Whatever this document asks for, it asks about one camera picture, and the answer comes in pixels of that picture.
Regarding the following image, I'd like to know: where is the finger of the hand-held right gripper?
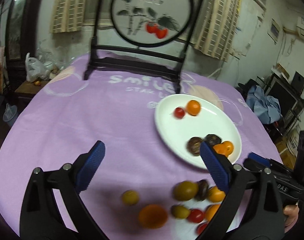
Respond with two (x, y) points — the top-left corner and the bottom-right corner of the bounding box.
(243, 152), (276, 174)

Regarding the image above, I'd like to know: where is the round painted screen black stand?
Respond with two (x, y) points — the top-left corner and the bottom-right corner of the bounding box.
(83, 0), (209, 93)

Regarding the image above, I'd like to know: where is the large yellow-green fruit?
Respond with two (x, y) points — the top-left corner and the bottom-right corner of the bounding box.
(173, 181), (199, 202)

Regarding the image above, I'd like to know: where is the purple printed tablecloth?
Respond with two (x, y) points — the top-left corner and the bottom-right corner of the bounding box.
(0, 51), (284, 240)

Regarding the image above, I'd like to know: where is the person's right hand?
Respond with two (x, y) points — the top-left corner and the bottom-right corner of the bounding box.
(283, 204), (300, 231)

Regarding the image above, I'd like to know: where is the dark brown mushroom right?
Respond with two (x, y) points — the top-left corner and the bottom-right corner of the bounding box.
(205, 134), (222, 146)

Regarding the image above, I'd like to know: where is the black computer monitor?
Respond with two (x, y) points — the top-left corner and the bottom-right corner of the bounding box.
(269, 79), (298, 116)

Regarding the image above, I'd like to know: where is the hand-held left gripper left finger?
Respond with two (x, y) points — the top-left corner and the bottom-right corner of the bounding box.
(20, 140), (110, 240)

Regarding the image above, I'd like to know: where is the blue cloth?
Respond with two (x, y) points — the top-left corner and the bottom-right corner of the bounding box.
(246, 85), (283, 125)

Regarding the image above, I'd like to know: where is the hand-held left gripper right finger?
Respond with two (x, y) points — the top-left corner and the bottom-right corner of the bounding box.
(196, 140), (285, 240)

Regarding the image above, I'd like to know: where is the clear blue plastic jug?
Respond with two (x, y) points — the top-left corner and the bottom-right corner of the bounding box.
(2, 103), (18, 128)

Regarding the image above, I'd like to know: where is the dark wooden cabinet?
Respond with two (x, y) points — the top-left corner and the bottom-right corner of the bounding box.
(4, 0), (46, 81)

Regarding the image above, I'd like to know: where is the yellow-green round fruit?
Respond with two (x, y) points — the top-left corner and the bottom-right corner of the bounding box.
(122, 190), (140, 206)

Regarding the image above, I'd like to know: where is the white plastic bag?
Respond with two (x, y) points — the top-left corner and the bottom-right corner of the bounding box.
(25, 52), (51, 83)

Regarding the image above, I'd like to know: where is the black speaker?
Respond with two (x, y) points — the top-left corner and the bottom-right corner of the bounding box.
(291, 71), (304, 91)

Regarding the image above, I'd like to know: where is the small red cherry tomato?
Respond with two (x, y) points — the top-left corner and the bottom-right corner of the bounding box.
(173, 107), (186, 119)

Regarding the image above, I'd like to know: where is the wooden side table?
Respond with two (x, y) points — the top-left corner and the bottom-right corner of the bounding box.
(14, 77), (53, 99)

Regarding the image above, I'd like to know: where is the small yellow-green fruit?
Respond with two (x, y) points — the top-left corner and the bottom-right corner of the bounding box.
(171, 205), (191, 219)

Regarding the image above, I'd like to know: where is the large orange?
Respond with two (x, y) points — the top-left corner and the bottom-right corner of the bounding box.
(138, 204), (168, 229)

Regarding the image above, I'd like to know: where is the small orange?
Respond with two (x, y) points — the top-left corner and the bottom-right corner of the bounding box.
(213, 141), (234, 158)
(207, 186), (226, 203)
(186, 100), (201, 116)
(204, 204), (222, 222)

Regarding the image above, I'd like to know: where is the white plate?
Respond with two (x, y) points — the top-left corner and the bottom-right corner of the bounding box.
(154, 94), (242, 170)

